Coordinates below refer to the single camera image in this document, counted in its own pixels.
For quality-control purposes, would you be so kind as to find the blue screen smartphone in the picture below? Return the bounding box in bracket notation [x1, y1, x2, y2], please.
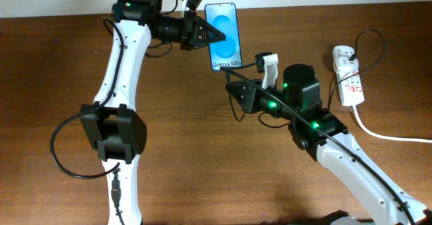
[204, 2, 244, 72]

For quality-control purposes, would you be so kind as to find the thick white power cord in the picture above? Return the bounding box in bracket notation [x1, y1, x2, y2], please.
[350, 105, 432, 144]

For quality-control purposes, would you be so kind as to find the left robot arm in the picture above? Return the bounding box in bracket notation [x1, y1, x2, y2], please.
[80, 0, 225, 224]

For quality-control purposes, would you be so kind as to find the white power strip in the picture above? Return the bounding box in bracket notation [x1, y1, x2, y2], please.
[332, 45, 365, 107]

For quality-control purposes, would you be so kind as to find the thin black charging cable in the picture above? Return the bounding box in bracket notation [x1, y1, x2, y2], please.
[219, 28, 387, 129]

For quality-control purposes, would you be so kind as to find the white USB charger plug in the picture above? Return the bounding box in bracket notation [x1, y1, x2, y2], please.
[333, 56, 359, 74]

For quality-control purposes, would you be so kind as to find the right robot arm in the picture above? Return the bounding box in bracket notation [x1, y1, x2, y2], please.
[223, 64, 431, 224]

